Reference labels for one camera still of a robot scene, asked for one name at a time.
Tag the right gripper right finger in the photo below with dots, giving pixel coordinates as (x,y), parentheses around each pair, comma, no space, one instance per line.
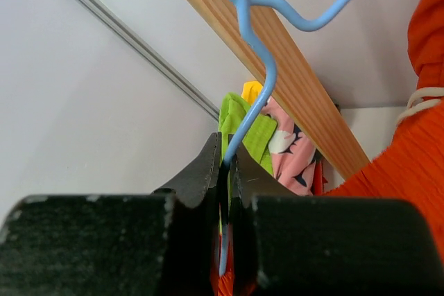
(285,244)

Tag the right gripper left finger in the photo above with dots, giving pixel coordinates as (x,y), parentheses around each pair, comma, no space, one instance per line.
(97,244)

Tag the pink patterned shorts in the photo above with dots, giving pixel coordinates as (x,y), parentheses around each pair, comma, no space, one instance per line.
(292,152)

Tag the lime green shorts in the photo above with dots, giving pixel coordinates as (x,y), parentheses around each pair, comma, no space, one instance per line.
(232,112)

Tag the yellow shorts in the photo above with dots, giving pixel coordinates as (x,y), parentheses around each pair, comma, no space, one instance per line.
(251,90)

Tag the wooden clothes rack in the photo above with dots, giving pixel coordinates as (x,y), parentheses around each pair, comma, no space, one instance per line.
(297,90)

